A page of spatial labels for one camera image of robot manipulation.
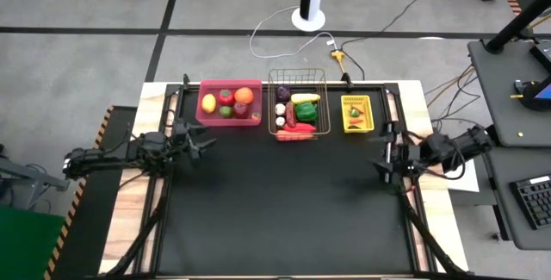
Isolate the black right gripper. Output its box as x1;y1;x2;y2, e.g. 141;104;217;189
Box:
368;120;421;185

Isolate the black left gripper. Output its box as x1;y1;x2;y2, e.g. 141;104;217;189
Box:
165;118;218;164

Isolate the yellow lemon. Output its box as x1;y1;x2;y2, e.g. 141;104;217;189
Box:
201;93;218;115

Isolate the large red tomato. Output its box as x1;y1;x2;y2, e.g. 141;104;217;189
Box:
217;88;236;108

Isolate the dark red apple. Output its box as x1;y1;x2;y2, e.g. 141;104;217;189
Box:
232;101;250;120

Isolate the orange fruit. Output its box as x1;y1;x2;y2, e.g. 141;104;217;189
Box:
233;86;255;106

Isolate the long bright red pepper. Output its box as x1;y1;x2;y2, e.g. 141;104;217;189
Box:
283;121;318;134

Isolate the green bell pepper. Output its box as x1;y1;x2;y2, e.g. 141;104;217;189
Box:
294;101;319;123

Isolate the orange carrot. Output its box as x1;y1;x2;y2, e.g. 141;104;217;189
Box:
275;129;316;143

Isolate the yellow corn cob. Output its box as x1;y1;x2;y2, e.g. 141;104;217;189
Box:
290;92;322;105

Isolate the long dark red pepper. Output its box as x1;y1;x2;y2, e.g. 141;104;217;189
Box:
285;101;298;129

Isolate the purple onion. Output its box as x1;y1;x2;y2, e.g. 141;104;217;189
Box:
275;84;292;103

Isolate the pink plastic basket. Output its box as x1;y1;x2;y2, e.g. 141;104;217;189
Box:
195;78;263;128

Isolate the yellow plastic basket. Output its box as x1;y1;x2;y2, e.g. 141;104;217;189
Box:
340;94;375;134

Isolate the white paper sheet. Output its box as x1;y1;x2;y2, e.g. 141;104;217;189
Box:
445;159;481;194

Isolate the yellow power plug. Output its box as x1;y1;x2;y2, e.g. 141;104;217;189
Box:
330;48;347;73

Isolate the grey desk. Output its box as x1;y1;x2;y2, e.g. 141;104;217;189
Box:
481;144;551;251
467;38;551;148

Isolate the hazard-striped black floor mat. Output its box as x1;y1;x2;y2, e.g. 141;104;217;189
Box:
42;105;139;280

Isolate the black keyboard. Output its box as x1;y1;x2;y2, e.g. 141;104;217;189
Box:
510;175;551;231

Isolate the black desk device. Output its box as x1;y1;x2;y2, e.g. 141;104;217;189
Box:
511;77;551;113

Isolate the grey metal stand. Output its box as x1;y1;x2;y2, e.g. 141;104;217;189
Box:
0;144;71;210

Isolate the blue lit screen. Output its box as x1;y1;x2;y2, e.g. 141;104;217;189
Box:
533;75;551;100

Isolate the black desk pole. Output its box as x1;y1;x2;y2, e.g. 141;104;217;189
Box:
484;0;551;55

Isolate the black laptop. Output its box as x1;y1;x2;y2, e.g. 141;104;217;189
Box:
528;40;551;74

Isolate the green floor mat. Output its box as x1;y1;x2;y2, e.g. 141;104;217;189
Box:
0;205;65;280

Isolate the metal wire basket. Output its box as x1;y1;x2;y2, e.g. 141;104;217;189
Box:
267;67;331;142

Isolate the white floor cable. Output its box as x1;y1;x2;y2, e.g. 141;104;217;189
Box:
248;5;339;60

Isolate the black metal table frame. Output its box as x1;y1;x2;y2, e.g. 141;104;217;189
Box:
101;82;468;280

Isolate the long black floor cable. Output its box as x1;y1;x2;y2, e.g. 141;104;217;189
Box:
339;0;452;51

